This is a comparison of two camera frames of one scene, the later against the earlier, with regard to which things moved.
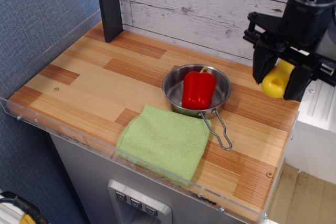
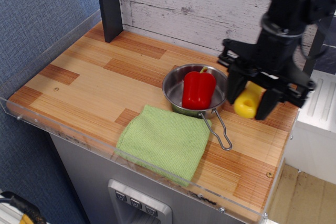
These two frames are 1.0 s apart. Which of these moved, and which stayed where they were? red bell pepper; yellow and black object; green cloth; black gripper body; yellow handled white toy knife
Moved: yellow handled white toy knife; black gripper body
Stayed: yellow and black object; red bell pepper; green cloth
